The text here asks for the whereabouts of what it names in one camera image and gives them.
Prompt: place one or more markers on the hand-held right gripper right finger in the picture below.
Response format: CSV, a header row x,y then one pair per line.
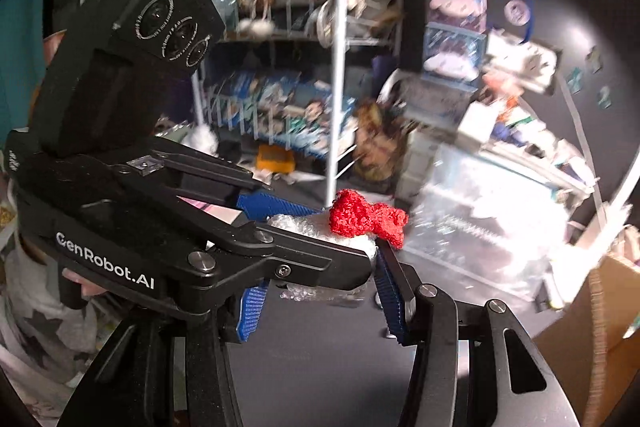
x,y
392,302

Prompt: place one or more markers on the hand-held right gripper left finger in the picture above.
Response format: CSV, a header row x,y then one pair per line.
x,y
250,314

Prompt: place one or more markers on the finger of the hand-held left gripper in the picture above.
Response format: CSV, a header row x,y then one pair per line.
x,y
270,204
300,259

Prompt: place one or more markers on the white crochet cat plush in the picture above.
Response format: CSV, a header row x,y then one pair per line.
x,y
355,214

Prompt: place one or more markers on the brown cardboard box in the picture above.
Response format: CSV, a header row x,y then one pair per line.
x,y
590,357

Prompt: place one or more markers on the person's left forearm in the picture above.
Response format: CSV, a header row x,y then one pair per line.
x,y
45,327

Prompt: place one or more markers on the person's left hand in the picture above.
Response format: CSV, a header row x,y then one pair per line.
x,y
85,284

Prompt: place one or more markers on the orange box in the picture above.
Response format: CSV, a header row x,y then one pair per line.
x,y
275,159

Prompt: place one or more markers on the white fluffy plush toy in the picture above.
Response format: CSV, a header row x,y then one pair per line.
x,y
202,139

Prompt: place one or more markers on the anime printed box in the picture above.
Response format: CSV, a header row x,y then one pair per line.
x,y
280,107

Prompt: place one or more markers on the clear zip bag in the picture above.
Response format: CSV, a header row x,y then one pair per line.
x,y
475,227

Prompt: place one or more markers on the brown picture card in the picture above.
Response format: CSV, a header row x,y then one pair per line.
x,y
377,142

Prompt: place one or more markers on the white hanging pompom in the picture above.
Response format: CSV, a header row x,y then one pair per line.
x,y
255,26

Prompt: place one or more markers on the small white box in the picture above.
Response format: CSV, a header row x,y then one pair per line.
x,y
475,122

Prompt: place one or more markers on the white shelf riser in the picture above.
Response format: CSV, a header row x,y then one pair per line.
x,y
540,167

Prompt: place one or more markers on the blue cartoon storage drawer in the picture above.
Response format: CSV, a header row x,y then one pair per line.
x,y
452,52

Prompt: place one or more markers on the white wall outlet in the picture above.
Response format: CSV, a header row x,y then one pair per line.
x,y
522,62

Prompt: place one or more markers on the character wall sticker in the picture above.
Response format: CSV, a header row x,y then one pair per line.
x,y
595,59
575,81
605,97

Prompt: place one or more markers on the round wall sticker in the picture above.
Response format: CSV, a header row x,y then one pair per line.
x,y
516,12

